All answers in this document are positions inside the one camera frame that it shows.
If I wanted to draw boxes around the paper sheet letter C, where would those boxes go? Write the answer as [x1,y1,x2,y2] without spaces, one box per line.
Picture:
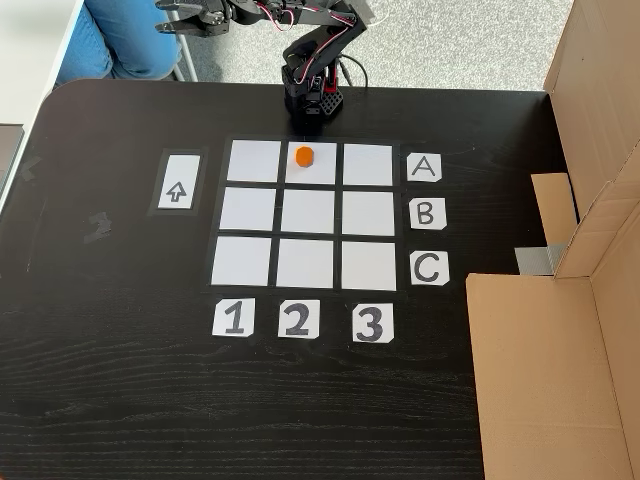
[409,251,450,287]

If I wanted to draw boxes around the paper sheet letter B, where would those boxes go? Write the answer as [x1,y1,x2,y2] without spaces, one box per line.
[409,198,448,231]

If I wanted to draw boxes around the metal chair leg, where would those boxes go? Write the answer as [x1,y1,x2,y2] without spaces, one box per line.
[167,9,200,82]

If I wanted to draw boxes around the white side table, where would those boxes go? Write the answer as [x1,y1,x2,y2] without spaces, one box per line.
[0,0,87,216]

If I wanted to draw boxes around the white arrow paper sheet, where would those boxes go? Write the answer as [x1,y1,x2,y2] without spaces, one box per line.
[157,154,201,211]

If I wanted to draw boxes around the paper sheet number 2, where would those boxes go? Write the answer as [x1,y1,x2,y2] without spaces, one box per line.
[277,299,321,340]

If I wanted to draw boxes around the black red bar clamp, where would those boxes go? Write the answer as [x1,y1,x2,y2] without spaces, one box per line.
[322,64,344,97]

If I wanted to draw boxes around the black power cable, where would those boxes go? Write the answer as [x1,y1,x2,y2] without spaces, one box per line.
[335,53,370,89]

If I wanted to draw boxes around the brown cardboard panel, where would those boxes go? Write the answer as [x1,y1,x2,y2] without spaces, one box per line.
[529,0,640,279]
[464,199,640,480]

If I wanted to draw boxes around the paper sheet letter A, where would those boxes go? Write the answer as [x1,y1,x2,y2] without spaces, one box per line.
[406,153,443,183]

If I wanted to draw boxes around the paper sheet number 1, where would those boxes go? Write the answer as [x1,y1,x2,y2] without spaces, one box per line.
[212,298,256,339]

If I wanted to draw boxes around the paper sheet number 3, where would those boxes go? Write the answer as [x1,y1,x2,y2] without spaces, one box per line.
[352,302,395,344]

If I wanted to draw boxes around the white nine-square grid sheet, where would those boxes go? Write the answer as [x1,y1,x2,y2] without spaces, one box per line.
[202,137,406,296]

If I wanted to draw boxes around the grey duct tape strip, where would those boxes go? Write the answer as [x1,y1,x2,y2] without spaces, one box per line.
[514,243,570,276]

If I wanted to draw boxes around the person's legs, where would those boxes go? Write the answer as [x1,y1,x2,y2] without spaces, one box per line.
[54,0,184,86]

